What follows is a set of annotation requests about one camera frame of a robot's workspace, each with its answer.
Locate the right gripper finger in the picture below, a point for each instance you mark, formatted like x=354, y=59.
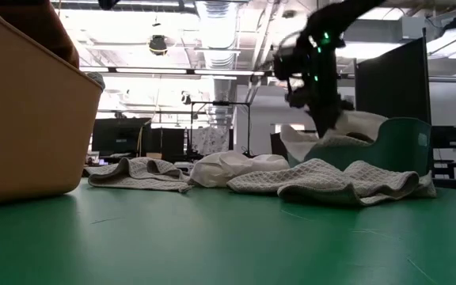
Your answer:
x=328, y=124

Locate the plain white towel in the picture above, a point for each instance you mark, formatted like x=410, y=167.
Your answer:
x=299, y=146

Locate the orange towel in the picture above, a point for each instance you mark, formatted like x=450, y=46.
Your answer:
x=42, y=27

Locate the orange plastic basket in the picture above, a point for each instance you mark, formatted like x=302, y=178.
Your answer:
x=26, y=130

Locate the light grey waffle towel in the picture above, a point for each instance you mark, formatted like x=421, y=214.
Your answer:
x=133, y=174
x=323, y=178

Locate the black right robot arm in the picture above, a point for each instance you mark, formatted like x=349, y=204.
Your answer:
x=331, y=23

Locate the green plastic basket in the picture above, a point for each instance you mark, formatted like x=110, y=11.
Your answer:
x=402, y=150

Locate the black ceiling dome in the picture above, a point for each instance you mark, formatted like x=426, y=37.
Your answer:
x=158, y=43

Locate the black divider panel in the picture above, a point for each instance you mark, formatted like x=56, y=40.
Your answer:
x=394, y=79

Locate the ceiling light strip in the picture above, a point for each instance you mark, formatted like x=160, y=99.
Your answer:
x=172, y=71

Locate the white patterned cloth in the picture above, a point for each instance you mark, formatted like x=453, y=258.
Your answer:
x=210, y=140

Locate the small black monitor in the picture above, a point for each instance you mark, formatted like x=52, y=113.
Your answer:
x=445, y=136

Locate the black computer monitor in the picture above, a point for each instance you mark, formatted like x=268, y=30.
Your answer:
x=168, y=142
x=119, y=136

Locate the black frame stand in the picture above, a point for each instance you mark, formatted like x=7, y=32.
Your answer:
x=220, y=103

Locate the silver ceiling air duct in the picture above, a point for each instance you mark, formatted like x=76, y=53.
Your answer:
x=218, y=23

